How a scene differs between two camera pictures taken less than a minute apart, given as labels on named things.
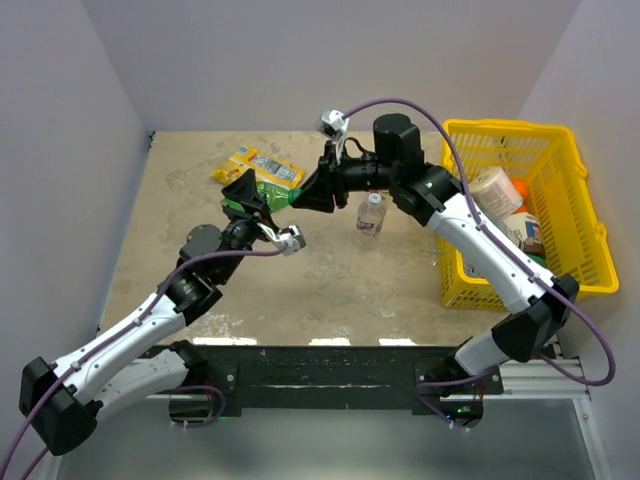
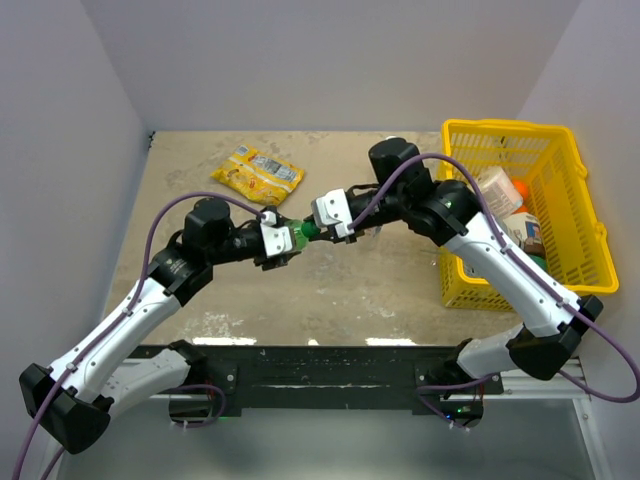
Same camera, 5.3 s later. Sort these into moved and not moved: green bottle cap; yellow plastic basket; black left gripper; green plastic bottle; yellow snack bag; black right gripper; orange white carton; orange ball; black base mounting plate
Moved: black right gripper; black left gripper; green plastic bottle; green bottle cap
Not moved: black base mounting plate; yellow plastic basket; yellow snack bag; orange white carton; orange ball
